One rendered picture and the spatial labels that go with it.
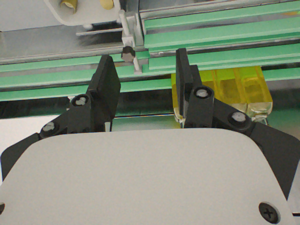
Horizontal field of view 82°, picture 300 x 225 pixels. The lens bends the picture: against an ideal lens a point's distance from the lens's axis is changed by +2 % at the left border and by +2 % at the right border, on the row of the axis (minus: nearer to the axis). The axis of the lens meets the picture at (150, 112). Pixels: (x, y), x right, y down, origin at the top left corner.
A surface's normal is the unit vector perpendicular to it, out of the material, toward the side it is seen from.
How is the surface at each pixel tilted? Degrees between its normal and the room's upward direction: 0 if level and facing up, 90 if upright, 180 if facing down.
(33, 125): 90
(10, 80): 90
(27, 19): 0
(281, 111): 89
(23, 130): 90
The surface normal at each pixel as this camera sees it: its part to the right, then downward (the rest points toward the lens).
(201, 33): -0.12, -0.42
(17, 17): 0.01, 0.90
